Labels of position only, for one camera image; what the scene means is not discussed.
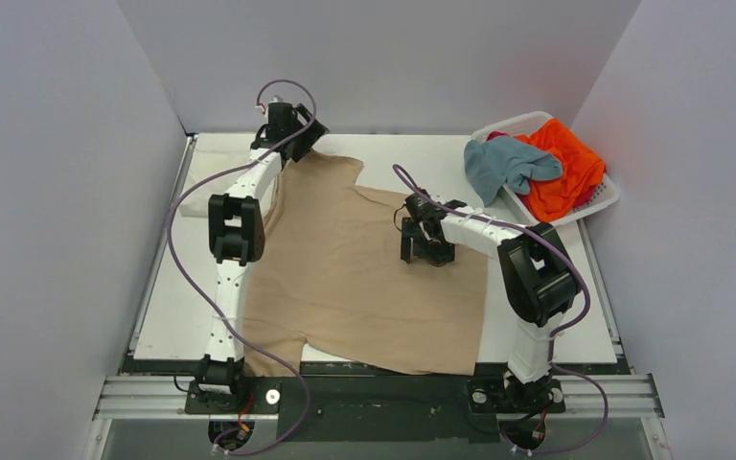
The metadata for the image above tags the orange t shirt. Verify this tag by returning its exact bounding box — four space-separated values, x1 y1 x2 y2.
515 118 607 222

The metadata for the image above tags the white plastic laundry basket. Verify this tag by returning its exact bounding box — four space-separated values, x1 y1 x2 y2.
471 111 619 225

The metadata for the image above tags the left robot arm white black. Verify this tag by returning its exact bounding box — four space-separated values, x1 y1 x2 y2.
191 99 328 412

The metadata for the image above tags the blue grey t shirt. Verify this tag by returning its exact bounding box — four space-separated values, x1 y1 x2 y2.
464 136 564 206

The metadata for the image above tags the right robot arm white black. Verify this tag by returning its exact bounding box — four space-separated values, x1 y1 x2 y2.
400 192 581 414

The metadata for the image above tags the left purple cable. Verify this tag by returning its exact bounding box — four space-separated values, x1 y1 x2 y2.
166 79 318 457

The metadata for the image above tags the tan t shirt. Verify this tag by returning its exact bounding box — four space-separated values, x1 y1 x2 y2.
241 152 488 377

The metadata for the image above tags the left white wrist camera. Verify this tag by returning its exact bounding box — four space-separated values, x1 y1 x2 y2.
255 96 285 119

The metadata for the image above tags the aluminium rail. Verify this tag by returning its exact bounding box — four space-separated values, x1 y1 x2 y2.
94 374 664 420

